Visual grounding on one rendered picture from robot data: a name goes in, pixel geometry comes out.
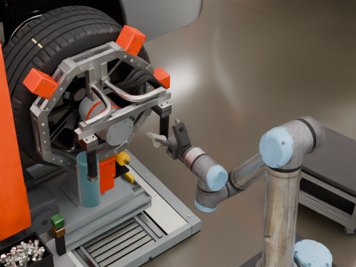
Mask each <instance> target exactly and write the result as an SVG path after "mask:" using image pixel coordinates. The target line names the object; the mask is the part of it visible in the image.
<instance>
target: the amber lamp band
mask: <svg viewBox="0 0 356 267"><path fill-rule="evenodd" d="M51 228H52V233H53V234H54V235H55V236H56V238H59V237H61V236H63V235H65V233H66V232H65V227H64V226H63V228H62V229H60V230H55V228H54V227H53V226H51Z"/></svg>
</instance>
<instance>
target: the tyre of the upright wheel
mask: <svg viewBox="0 0 356 267"><path fill-rule="evenodd" d="M122 29H123V27H122V26H121V25H120V24H119V23H117V22H116V21H115V20H114V19H112V18H111V17H109V16H108V15H107V14H105V13H104V12H102V11H100V10H98V9H95V8H92V7H88V6H67V7H66V6H65V7H61V8H57V9H54V10H52V11H49V12H47V13H45V14H43V15H42V16H38V17H37V18H36V19H34V20H32V22H29V23H28V24H27V25H25V26H24V27H23V28H22V29H21V30H20V31H19V32H18V33H17V34H16V36H14V37H13V38H12V40H11V41H9V43H8V45H6V47H5V48H4V51H2V53H3V59H4V66H5V72H6V78H7V84H8V90H9V94H10V100H11V107H12V113H13V119H14V125H15V132H16V137H17V144H18V147H19V148H20V149H21V150H22V151H23V152H24V153H25V154H26V155H27V157H29V158H30V159H32V160H33V161H35V162H37V163H39V164H43V165H46V166H52V167H63V166H60V165H57V164H53V163H50V162H47V161H44V160H43V159H42V158H41V157H40V156H39V155H38V154H37V152H36V149H35V143H34V135H33V128H32V121H31V116H30V107H31V106H32V104H33V102H35V100H36V99H37V97H38V95H36V94H34V93H32V92H31V91H30V90H29V89H28V88H27V87H26V86H25V85H24V84H23V81H24V80H25V78H26V77H27V75H28V74H29V72H30V71H31V69H32V68H35V69H37V70H39V71H41V72H43V73H45V74H47V75H49V76H50V75H51V74H52V73H53V72H54V71H55V70H56V69H57V68H58V65H60V64H61V62H62V61H63V60H65V59H67V58H68V57H72V56H74V55H76V54H78V53H80V52H82V51H84V50H87V49H91V48H95V47H99V46H101V45H104V44H106V43H109V42H111V41H113V42H116V40H117V38H118V36H119V34H120V33H121V31H122ZM137 56H138V57H140V58H142V59H143V60H145V61H146V62H148V63H149V64H150V59H149V56H148V53H147V51H146V49H145V47H144V45H142V47H141V48H140V51H139V53H138V55H137ZM150 65H151V64H150Z"/></svg>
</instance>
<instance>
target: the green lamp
mask: <svg viewBox="0 0 356 267"><path fill-rule="evenodd" d="M50 221H51V224H52V226H53V227H54V228H55V229H56V230H57V229H59V228H61V227H63V226H64V225H65V223H64V219H63V217H62V216H61V215H60V214H59V213H58V214H56V215H54V216H52V217H50Z"/></svg>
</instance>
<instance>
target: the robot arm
mask: <svg viewBox="0 0 356 267"><path fill-rule="evenodd" d="M175 123H176V124H175V125H173V126H172V129H173V132H174V135H172V136H170V137H169V140H168V139H166V137H165V136H163V135H157V134H155V133H151V132H148V133H146V136H147V137H149V138H150V139H151V140H152V142H153V145H154V147H156V148H158V147H159V146H160V145H164V146H168V149H166V153H167V154H168V155H169V156H170V157H171V158H173V159H174V160H176V159H179V160H180V161H181V162H182V163H183V164H184V165H185V166H186V167H187V168H188V169H189V170H190V171H191V172H192V173H193V174H194V175H196V176H197V177H198V181H197V189H196V193H195V197H194V203H195V206H196V207H197V208H198V209H199V210H201V211H203V212H213V211H215V209H216V208H217V204H218V203H220V202H222V201H224V200H226V199H228V198H230V197H232V196H234V195H236V194H238V193H240V192H243V191H245V190H247V189H248V188H249V186H250V185H252V184H253V183H255V182H257V181H258V180H260V179H261V178H263V177H265V176H266V184H265V203H264V222H263V241H262V258H260V259H259V260H258V261H257V263H256V266H255V267H332V255H331V253H330V251H329V250H328V249H327V248H326V247H325V246H324V245H323V244H321V243H318V242H316V241H313V240H309V239H304V240H301V241H299V242H297V243H296V244H295V237H296V225H297V213H298V201H299V189H300V177H301V168H302V163H303V156H304V155H307V154H310V153H312V152H314V151H315V150H317V149H319V148H320V146H321V145H322V144H323V142H324V140H325V129H324V127H323V125H322V123H321V122H320V121H319V120H318V119H316V118H314V117H310V116H303V117H299V118H296V119H294V120H292V121H290V122H287V123H285V124H283V125H281V126H278V127H275V128H272V129H271V130H270V131H268V132H266V133H265V134H264V135H263V136H262V138H261V140H260V145H259V150H260V152H259V153H257V154H256V155H255V156H253V157H252V158H250V159H249V160H247V161H246V162H245V163H243V164H242V165H240V166H239V167H237V168H235V169H233V170H232V171H230V172H229V173H227V172H226V170H225V169H224V168H223V167H222V166H221V165H219V164H218V163H217V162H216V161H214V160H213V159H212V158H211V157H210V156H209V155H207V154H206V153H205V152H204V151H203V150H202V149H201V148H199V147H197V148H196V147H192V145H191V143H190V140H189V136H188V131H187V129H186V127H185V125H184V122H180V121H178V119H175ZM169 152H170V153H171V154H172V156H171V155H170V154H169Z"/></svg>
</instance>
